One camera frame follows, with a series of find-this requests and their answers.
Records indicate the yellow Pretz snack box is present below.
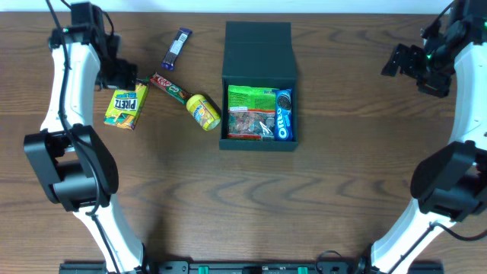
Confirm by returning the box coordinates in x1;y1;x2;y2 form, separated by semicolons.
103;81;149;130

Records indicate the red KitKat Milo bar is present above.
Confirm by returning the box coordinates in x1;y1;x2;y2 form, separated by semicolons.
149;73;193;104

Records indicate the dark blue chocolate bar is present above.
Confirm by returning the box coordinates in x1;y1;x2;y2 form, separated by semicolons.
161;27;193;71

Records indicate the yellow Mentos bottle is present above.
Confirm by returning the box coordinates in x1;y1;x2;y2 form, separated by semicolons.
186;94;221;131

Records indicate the blue Oreo cookie pack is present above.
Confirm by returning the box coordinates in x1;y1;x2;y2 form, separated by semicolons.
274;89;293;141

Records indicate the dark green box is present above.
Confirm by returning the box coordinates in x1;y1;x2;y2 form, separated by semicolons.
219;21;298;151

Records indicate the green gummy candy bag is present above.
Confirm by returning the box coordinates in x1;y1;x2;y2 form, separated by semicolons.
228;85;276;141

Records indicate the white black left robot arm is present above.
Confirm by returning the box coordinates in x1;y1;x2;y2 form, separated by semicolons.
24;22;151;273

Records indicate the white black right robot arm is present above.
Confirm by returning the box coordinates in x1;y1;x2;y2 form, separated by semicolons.
361;16;486;273

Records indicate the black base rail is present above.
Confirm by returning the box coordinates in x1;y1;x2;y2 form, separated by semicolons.
59;260;445;274

